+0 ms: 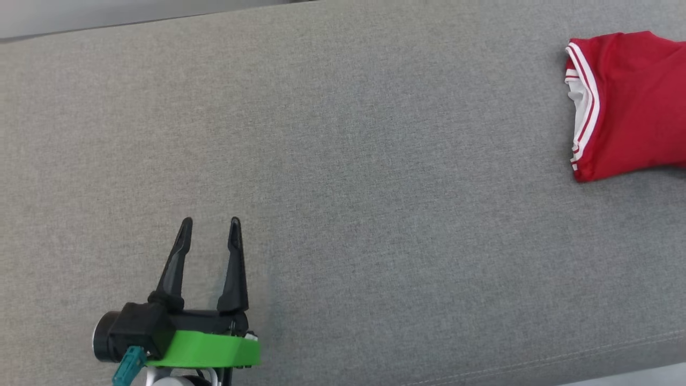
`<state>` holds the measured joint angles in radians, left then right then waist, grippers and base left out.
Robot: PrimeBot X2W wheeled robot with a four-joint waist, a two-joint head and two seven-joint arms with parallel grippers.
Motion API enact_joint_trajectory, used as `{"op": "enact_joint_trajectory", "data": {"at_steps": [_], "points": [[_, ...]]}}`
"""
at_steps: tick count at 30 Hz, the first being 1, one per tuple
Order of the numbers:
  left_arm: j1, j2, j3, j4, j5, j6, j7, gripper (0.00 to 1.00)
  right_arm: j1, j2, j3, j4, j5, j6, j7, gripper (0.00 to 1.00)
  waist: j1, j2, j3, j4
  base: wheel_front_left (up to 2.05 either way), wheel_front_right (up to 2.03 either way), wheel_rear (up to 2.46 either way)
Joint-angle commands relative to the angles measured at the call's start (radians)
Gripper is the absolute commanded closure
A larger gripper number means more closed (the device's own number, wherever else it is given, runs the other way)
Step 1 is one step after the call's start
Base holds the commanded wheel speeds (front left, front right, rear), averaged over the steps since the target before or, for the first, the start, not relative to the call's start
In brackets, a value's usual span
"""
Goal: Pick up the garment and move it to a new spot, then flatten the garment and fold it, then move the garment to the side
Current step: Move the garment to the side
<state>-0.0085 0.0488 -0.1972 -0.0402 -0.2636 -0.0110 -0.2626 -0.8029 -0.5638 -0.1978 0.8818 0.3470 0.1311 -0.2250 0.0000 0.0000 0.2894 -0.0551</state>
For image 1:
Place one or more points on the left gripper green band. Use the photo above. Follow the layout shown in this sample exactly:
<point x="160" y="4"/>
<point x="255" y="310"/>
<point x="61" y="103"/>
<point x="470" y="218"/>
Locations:
<point x="214" y="348"/>

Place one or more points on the red shirt white striped trim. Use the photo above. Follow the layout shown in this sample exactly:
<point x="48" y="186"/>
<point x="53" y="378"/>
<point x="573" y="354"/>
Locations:
<point x="632" y="107"/>

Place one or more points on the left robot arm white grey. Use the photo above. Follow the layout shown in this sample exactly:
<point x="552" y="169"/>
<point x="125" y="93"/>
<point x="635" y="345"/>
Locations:
<point x="177" y="379"/>

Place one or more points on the grey fabric sofa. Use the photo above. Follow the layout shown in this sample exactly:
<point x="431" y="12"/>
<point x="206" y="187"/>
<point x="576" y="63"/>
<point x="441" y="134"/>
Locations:
<point x="375" y="161"/>

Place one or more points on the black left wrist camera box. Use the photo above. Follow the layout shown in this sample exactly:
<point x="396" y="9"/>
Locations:
<point x="139" y="327"/>

